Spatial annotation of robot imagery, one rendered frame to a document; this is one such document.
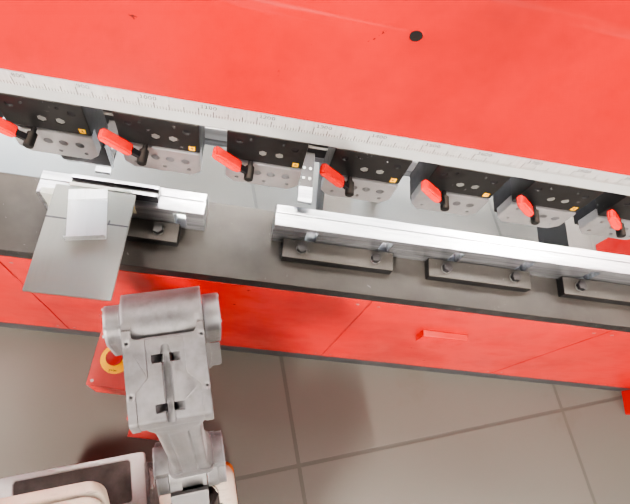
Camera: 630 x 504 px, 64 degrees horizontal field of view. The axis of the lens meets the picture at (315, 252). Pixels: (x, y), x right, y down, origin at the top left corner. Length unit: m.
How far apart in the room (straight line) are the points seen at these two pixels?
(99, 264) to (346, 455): 1.33
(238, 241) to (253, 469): 1.04
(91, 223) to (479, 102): 0.86
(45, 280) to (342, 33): 0.81
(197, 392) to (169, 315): 0.08
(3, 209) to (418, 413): 1.68
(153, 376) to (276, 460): 1.64
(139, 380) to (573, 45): 0.69
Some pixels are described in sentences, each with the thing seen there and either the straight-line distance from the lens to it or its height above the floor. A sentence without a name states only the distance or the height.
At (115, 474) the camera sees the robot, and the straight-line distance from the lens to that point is 1.08.
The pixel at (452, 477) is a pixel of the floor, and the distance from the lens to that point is 2.31.
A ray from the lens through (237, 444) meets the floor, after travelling 2.11.
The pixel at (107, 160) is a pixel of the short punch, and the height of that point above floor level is 1.12.
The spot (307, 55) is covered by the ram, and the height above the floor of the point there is 1.55.
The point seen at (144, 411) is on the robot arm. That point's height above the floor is 1.61.
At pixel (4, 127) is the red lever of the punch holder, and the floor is 1.29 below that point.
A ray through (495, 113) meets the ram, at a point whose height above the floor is 1.50.
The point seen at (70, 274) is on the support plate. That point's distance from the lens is 1.22.
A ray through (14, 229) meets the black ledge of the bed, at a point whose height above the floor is 0.88.
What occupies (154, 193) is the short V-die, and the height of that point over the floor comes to 1.00.
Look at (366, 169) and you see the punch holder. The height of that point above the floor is 1.29.
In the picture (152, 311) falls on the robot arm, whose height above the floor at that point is 1.63.
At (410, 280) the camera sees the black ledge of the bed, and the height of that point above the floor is 0.88.
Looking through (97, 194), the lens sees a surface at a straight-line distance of 1.29.
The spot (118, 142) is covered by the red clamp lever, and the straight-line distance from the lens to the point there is 0.99.
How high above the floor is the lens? 2.10
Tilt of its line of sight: 65 degrees down
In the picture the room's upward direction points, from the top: 25 degrees clockwise
